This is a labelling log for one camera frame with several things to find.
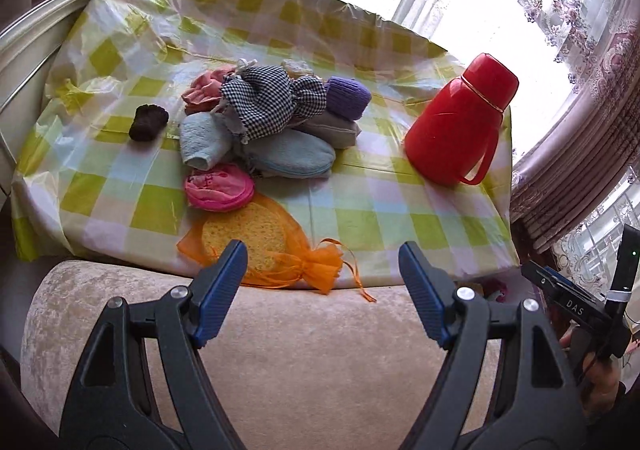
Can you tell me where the dark brown knitted piece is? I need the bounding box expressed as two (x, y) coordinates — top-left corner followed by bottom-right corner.
(128, 104), (169, 142)

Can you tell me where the beige pleated curtain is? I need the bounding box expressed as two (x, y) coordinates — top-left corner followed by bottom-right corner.
(510, 20), (640, 256)

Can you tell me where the purple knitted piece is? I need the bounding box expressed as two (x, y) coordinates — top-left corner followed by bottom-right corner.
(324, 77), (372, 121)

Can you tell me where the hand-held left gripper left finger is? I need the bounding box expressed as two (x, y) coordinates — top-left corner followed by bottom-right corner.
(59, 239), (249, 450)

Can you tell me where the red thermos jug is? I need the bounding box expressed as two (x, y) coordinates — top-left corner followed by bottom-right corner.
(404, 53), (520, 186)

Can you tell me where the small beige knitted piece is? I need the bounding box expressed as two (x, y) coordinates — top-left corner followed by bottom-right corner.
(281, 59), (313, 78)

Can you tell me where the orange mesh bag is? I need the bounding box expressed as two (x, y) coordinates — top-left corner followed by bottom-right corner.
(176, 194), (377, 303)

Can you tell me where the light blue sock left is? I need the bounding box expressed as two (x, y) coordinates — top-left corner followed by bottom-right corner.
(179, 111), (236, 170)

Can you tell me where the white curved furniture frame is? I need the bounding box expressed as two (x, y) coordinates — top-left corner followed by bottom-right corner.
(0, 0), (116, 196)

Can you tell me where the pink round pouch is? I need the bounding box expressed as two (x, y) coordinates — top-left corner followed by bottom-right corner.
(183, 163), (256, 213)

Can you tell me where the grey fabric pouch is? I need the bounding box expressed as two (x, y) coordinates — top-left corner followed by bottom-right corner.
(292, 110), (362, 150)

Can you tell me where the salmon pink cloth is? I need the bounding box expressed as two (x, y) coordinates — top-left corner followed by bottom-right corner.
(181, 64), (238, 113)

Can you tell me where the person's right hand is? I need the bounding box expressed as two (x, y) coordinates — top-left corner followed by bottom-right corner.
(559, 324), (626, 423)

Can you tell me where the houndstooth drawstring pouch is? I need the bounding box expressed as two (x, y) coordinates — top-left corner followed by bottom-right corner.
(220, 58), (328, 141)

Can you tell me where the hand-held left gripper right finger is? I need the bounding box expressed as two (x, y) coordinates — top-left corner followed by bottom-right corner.
(398, 241), (588, 450)

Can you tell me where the light blue fleece mitten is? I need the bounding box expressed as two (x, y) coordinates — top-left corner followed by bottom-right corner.
(240, 127), (337, 179)

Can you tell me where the checkered plastic tablecloth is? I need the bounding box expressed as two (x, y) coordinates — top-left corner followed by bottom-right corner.
(11, 0), (521, 281)

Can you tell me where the yellow round sponge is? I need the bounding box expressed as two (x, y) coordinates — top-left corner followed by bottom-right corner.
(200, 203), (289, 276)

